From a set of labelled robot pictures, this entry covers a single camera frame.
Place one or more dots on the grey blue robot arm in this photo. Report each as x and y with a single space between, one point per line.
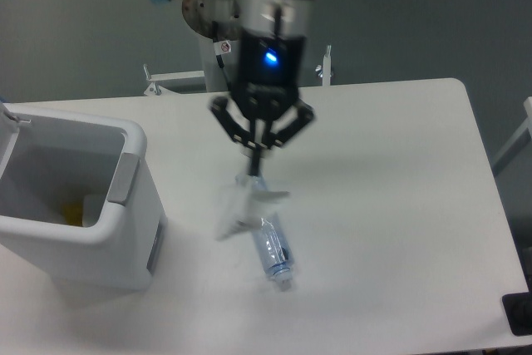
268 18

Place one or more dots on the white pedestal base frame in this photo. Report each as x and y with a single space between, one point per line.
189 82

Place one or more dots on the crushed clear plastic bottle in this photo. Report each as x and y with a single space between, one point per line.
274 253

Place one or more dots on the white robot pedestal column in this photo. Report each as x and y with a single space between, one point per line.
216 24

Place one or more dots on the white frame at right edge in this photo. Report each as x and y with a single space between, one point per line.
519 139

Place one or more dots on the white trash can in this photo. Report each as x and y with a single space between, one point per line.
49 158

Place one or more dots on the yellow trash in can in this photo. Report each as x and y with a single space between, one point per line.
72 213

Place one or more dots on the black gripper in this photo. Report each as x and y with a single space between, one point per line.
266 87

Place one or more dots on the clear plastic wrapper bag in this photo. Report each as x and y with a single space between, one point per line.
245 205

